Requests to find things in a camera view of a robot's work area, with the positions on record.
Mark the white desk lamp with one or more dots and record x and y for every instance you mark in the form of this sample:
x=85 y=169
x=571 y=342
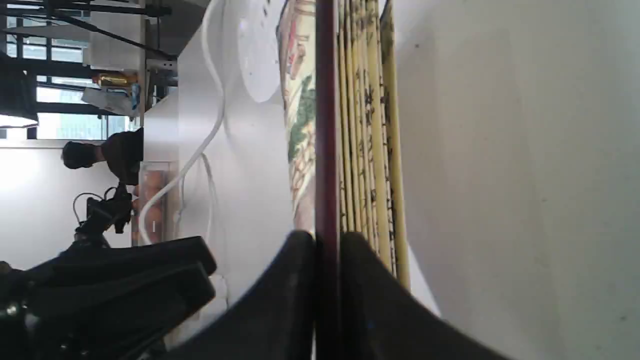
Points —
x=250 y=29

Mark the person in background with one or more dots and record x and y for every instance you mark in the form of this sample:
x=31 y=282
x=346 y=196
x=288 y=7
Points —
x=123 y=153

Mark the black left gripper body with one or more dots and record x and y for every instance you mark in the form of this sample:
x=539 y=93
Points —
x=18 y=327

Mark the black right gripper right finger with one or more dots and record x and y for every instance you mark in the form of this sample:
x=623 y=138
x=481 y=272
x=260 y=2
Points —
x=381 y=320

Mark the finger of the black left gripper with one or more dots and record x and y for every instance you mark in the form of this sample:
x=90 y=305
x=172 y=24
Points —
x=86 y=264
x=94 y=308

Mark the painted paper folding fan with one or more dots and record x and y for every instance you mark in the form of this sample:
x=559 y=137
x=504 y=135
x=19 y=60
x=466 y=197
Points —
x=369 y=157

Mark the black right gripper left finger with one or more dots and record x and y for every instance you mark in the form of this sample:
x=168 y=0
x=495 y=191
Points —
x=274 y=320

